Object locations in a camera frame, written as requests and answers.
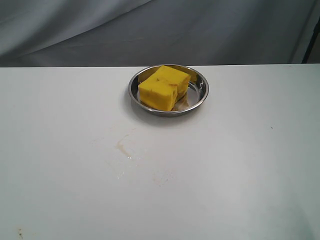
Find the brown liquid spill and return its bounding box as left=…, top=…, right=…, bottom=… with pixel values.
left=115, top=134, right=132, bottom=159

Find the grey backdrop cloth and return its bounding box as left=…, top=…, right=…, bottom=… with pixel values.
left=0, top=0, right=320, bottom=67

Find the yellow sponge block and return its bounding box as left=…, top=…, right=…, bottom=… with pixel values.
left=138, top=65, right=192, bottom=112

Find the round stainless steel pan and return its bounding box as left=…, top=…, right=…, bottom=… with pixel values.
left=128, top=64, right=209, bottom=117

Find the black stand pole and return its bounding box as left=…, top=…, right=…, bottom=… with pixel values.
left=301, top=19, right=320, bottom=64

